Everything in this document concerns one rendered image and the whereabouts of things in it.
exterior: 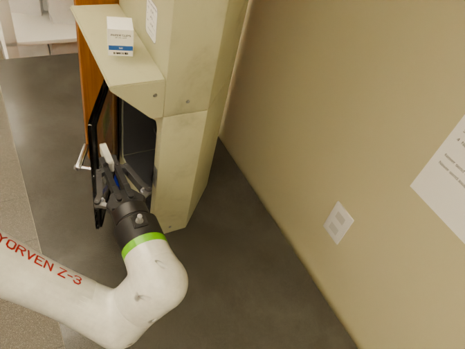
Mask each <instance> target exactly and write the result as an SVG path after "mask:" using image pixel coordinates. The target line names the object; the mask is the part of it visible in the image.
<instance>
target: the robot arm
mask: <svg viewBox="0 0 465 349"><path fill-rule="evenodd" d="M100 154H101V157H100V158H99V160H100V166H101V169H97V170H96V188H97V195H96V197H95V199H94V208H95V209H96V210H100V209H101V208H103V209H106V210H107V212H108V213H109V214H110V215H111V216H112V219H113V222H114V224H115V226H116V227H115V229H114V232H113V234H114V236H115V239H116V242H117V244H118V247H119V249H120V252H121V255H122V258H123V260H124V262H125V266H126V268H127V277H126V278H125V279H124V280H123V281H122V282H121V283H120V284H119V286H117V288H114V289H113V288H110V287H107V286H105V285H102V284H100V283H97V282H96V281H95V280H92V279H90V278H87V277H86V276H83V275H82V274H79V273H78V272H75V271H73V270H71V269H69V268H67V267H65V266H63V265H61V264H60V263H58V262H55V261H54V260H51V259H50V258H48V257H46V256H44V255H42V254H41V253H39V252H37V251H36V250H34V249H32V248H30V247H28V246H27V245H25V244H24V243H22V242H20V241H18V240H17V239H15V238H13V237H12V236H10V235H8V234H7V233H5V232H4V231H2V230H1V229H0V298H1V299H3V300H6V301H10V302H11V303H15V304H17V305H20V306H22V307H25V308H28V309H30V310H32V311H34V312H37V313H40V314H42V315H44V316H47V317H48V318H50V319H52V320H55V321H57V322H59V323H61V324H63V325H65V326H67V327H69V328H71V329H73V330H75V331H76V332H79V333H80V334H82V335H83V336H85V337H87V338H88V339H90V340H92V341H94V342H95V343H97V344H98V345H100V346H102V347H103V348H106V349H125V348H128V347H130V346H132V345H133V344H134V343H136V342H137V340H138V339H139V338H140V337H141V336H142V335H143V334H144V333H145V331H146V330H147V329H148V328H149V327H150V326H151V325H152V324H153V323H155V322H156V321H157V320H159V319H160V318H161V317H162V316H164V315H165V314H167V313H168V312H169V311H171V310H173V309H174V308H175V307H176V306H178V305H179V304H180V303H181V301H182V300H183V299H184V297H185V295H186V292H187V290H188V274H187V271H186V270H185V267H184V266H183V264H182V263H181V262H180V261H179V259H178V258H177V257H176V256H175V255H174V253H173V251H172V250H171V248H170V246H169V244H168V242H167V240H166V237H165V235H164V233H163V231H162V228H161V226H160V224H159V223H158V220H157V218H156V216H155V215H154V214H152V213H150V212H149V210H148V208H147V205H146V203H145V199H146V198H147V197H151V195H152V187H151V186H149V185H147V184H145V183H144V181H143V180H142V179H141V178H140V177H139V176H138V175H137V174H136V172H135V171H134V170H133V169H132V168H131V166H130V165H129V164H128V163H124V164H120V163H119V162H118V160H117V158H116V155H115V154H112V155H111V154H110V152H109V149H108V147H107V144H106V143H101V144H100ZM114 170H115V175H116V176H117V178H118V181H119V183H120V186H121V188H122V190H119V189H118V186H117V185H116V183H115V181H114V178H113V176H112V173H111V172H114ZM125 175H126V176H127V178H128V179H129V180H130V181H131V182H132V183H133V185H135V187H136V188H137V189H138V191H139V192H140V193H138V192H137V191H135V190H133V189H131V187H130V185H129V183H128V182H127V179H126V177H125ZM103 176H104V177H105V179H106V182H107V184H108V187H109V189H110V191H111V196H110V198H109V201H108V202H107V203H106V202H105V199H104V197H103V196H102V177H103Z"/></svg>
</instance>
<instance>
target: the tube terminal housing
mask: <svg viewBox="0 0 465 349"><path fill-rule="evenodd" d="M152 1H153V2H154V4H155V5H156V7H157V8H158V16H157V27H156V45H154V43H153V41H152V40H151V38H150V37H149V35H148V34H147V32H146V31H145V22H146V6H147V0H119V6H120V7H121V9H122V11H123V12H124V14H125V15H126V17H127V18H132V23H133V27H134V30H135V31H136V33H137V35H138V36H139V37H140V40H141V41H142V43H143V44H144V46H145V48H146V49H147V51H148V52H149V54H150V55H151V57H152V59H153V60H154V62H155V63H156V65H157V67H158V68H159V70H160V72H161V73H162V74H163V77H164V78H165V79H166V83H165V97H164V105H163V116H162V117H160V118H155V120H156V126H157V132H156V148H155V149H154V150H155V157H154V165H155V166H156V169H157V178H156V188H155V187H154V185H153V183H152V199H151V208H150V213H152V214H154V215H155V216H156V218H157V220H158V223H159V224H160V226H161V228H162V231H163V233H164V234H165V233H169V232H172V231H176V230H179V229H183V228H185V227H186V226H187V224H188V222H189V220H190V218H191V216H192V214H193V212H194V210H195V208H196V206H197V204H198V202H199V200H200V198H201V196H202V194H203V192H204V190H205V188H206V186H207V183H208V177H209V174H210V169H211V165H212V160H213V156H214V153H215V147H216V144H217V138H218V135H219V129H220V125H221V120H222V116H223V113H224V107H225V104H226V99H227V95H228V89H229V86H230V80H231V77H232V73H233V67H234V64H235V58H236V54H237V49H238V46H239V40H240V37H241V31H242V28H243V24H244V18H245V15H246V9H247V6H248V0H152Z"/></svg>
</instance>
